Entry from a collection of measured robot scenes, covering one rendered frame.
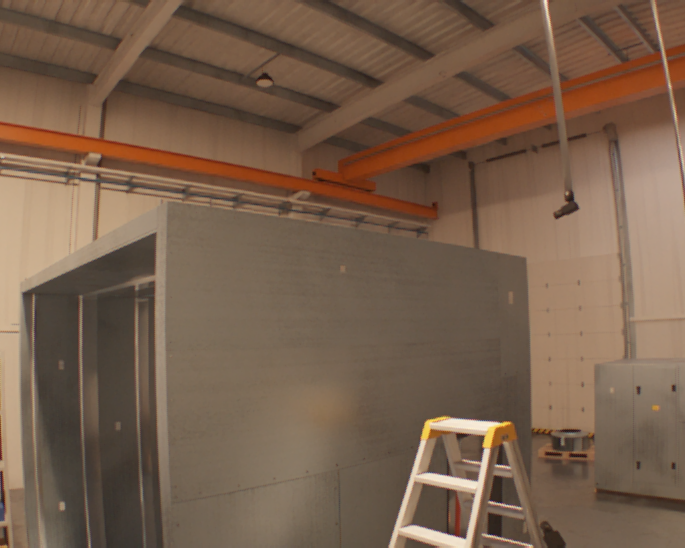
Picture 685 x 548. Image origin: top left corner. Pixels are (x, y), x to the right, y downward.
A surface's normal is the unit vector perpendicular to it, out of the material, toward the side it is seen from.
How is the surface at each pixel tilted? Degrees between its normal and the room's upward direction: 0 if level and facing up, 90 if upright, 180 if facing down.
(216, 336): 90
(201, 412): 90
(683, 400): 90
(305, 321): 90
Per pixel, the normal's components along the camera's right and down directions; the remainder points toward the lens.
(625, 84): -0.74, -0.05
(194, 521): 0.67, -0.08
